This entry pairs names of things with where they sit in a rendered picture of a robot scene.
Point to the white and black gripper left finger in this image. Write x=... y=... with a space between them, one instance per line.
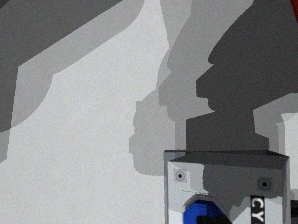
x=204 y=220

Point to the grey two-button control box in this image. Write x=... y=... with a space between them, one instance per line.
x=249 y=187

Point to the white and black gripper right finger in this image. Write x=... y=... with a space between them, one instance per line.
x=221 y=219

